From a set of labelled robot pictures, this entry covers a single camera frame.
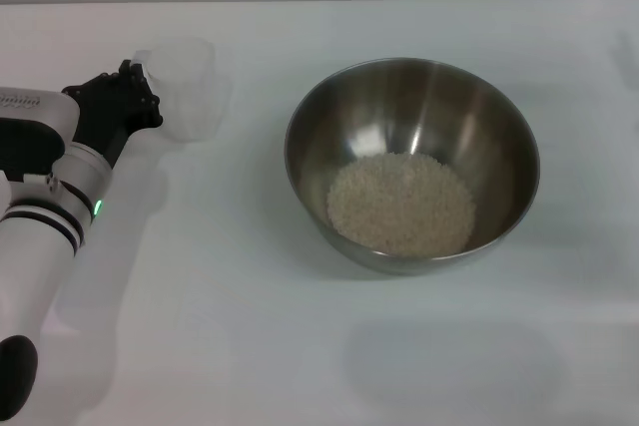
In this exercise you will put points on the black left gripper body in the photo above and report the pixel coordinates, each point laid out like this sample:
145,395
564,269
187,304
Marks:
107,117

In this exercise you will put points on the stainless steel mixing bowl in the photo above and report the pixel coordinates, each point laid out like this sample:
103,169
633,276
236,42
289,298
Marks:
414,102

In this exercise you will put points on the clear plastic measuring cup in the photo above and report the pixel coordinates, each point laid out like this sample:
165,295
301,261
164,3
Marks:
192,92

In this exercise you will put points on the white rice grains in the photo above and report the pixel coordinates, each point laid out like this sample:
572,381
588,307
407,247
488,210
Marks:
399,206

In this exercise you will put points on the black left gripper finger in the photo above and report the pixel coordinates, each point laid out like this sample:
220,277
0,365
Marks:
105,84
147,107

